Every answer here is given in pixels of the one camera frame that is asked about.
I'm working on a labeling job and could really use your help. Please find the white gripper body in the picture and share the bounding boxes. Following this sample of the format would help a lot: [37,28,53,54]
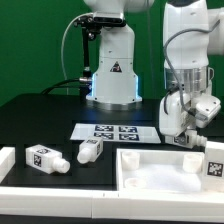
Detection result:
[159,92,221,137]

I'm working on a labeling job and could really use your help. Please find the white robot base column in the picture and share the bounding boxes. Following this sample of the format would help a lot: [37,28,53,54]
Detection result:
[84,0,154,110]

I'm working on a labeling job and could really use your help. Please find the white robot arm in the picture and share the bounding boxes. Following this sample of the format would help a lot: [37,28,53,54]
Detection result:
[159,0,221,137]

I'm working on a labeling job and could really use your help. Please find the white marker sheet with tags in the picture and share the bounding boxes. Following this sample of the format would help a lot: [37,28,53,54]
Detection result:
[70,123,161,144]

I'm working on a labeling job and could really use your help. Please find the white left fence bar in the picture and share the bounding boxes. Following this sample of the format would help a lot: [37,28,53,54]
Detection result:
[0,147,15,183]

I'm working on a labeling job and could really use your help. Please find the white fence bar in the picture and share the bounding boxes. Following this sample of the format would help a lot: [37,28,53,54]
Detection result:
[0,187,224,223]
[0,147,15,183]

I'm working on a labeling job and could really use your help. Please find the white front fence bar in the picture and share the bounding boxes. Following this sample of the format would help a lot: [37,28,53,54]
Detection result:
[0,187,224,223]

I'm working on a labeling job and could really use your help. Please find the black cable on table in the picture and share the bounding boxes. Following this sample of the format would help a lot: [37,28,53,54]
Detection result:
[40,79,88,96]

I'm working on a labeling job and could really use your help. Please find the grey camera on black stand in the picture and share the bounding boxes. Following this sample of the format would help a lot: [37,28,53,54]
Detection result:
[73,12,126,96]

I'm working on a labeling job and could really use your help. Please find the grey camera cable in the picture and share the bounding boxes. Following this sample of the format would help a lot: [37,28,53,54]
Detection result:
[60,12,94,96]

